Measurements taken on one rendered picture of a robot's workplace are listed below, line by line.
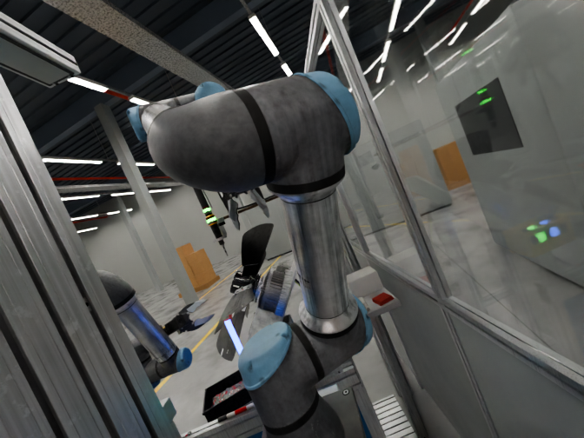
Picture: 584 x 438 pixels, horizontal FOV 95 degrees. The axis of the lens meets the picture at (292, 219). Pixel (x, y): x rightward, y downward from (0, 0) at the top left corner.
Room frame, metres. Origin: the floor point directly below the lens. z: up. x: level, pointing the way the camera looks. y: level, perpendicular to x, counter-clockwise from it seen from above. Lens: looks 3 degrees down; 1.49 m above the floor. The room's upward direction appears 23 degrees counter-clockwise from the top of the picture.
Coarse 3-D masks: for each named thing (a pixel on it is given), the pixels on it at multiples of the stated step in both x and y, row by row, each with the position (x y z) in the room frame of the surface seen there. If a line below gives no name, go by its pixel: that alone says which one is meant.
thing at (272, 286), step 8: (280, 272) 1.40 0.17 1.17; (264, 280) 1.36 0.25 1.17; (272, 280) 1.31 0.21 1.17; (280, 280) 1.33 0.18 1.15; (264, 288) 1.30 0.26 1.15; (272, 288) 1.30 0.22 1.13; (280, 288) 1.30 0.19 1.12; (264, 296) 1.29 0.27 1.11; (272, 296) 1.28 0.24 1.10; (264, 304) 1.28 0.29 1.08; (272, 304) 1.29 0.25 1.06
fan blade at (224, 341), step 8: (240, 312) 1.32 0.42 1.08; (232, 320) 1.33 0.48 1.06; (240, 320) 1.30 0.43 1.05; (224, 328) 1.35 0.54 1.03; (240, 328) 1.28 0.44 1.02; (224, 336) 1.32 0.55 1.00; (216, 344) 1.37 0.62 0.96; (224, 344) 1.29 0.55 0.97; (232, 344) 1.26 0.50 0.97; (224, 352) 1.27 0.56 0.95; (232, 352) 1.23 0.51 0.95; (232, 360) 1.20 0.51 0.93
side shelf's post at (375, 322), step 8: (376, 320) 1.39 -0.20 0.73; (376, 328) 1.39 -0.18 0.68; (384, 336) 1.39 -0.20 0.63; (384, 344) 1.39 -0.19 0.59; (384, 352) 1.39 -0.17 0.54; (392, 352) 1.39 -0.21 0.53; (392, 360) 1.40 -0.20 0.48; (392, 368) 1.39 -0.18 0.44; (400, 376) 1.39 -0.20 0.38; (400, 384) 1.39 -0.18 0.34; (408, 392) 1.39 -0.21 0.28; (408, 400) 1.40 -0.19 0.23; (408, 408) 1.39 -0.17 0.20; (416, 416) 1.39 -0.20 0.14; (416, 424) 1.39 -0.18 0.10; (424, 432) 1.39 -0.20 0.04
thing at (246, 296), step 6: (240, 294) 1.23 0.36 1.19; (246, 294) 1.19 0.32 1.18; (252, 294) 1.15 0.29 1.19; (234, 300) 1.19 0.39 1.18; (240, 300) 1.15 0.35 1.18; (246, 300) 1.11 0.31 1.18; (252, 300) 1.04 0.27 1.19; (228, 306) 1.18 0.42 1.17; (234, 306) 1.13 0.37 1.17; (240, 306) 1.08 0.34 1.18; (228, 312) 1.11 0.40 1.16; (234, 312) 1.07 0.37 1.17; (222, 318) 1.11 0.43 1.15; (228, 318) 1.06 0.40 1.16; (222, 324) 1.05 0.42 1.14; (216, 330) 1.06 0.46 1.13
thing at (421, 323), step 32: (384, 320) 2.02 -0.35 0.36; (416, 320) 1.21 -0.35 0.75; (416, 352) 1.45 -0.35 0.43; (448, 352) 0.98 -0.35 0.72; (480, 352) 0.74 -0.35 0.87; (448, 384) 1.13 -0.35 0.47; (480, 384) 0.82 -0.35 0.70; (512, 384) 0.64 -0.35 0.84; (544, 384) 0.53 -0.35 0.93; (448, 416) 1.34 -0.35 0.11; (480, 416) 0.93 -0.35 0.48; (512, 416) 0.71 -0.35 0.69; (544, 416) 0.57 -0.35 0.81; (576, 416) 0.47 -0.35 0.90
